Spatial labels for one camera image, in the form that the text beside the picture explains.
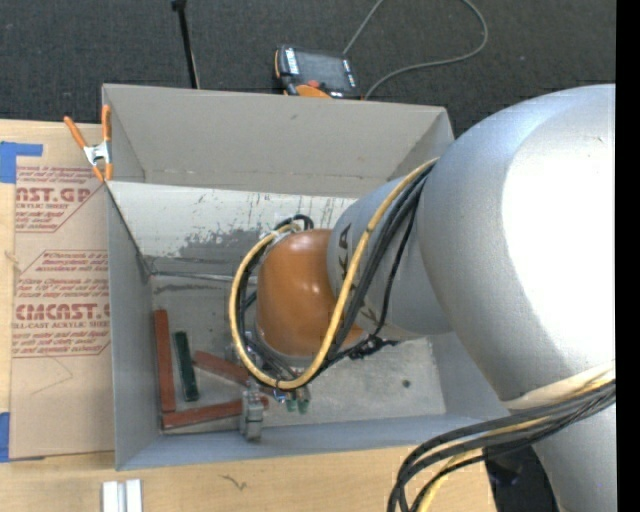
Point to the dark green flat block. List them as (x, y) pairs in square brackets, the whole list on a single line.
[(186, 367)]

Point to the grey metal bin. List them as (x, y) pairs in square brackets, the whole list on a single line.
[(200, 150)]

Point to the brown cardboard board red print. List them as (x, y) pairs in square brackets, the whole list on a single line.
[(60, 390)]

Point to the red-brown flat block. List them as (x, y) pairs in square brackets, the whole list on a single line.
[(164, 360), (200, 415), (220, 367)]

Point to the pale grey metal gripper finger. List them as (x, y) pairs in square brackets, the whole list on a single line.
[(251, 420)]

